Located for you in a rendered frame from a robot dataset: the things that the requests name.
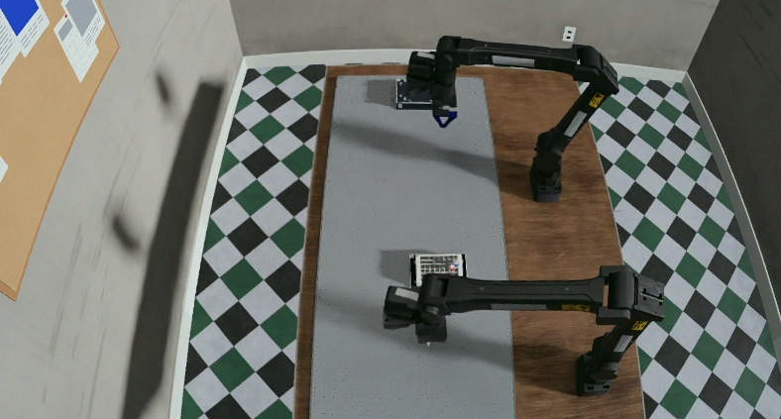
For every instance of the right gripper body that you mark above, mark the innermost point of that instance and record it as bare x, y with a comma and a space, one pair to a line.
450, 100

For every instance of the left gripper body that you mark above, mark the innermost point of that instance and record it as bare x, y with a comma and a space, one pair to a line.
439, 333

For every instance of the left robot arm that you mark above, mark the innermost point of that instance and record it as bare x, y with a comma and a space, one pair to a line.
630, 297

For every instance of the white grid rack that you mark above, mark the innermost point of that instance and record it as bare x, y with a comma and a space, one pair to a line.
435, 264

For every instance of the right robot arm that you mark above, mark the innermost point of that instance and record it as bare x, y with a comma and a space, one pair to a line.
593, 68

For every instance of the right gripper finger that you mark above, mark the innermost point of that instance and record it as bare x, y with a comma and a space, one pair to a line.
453, 115

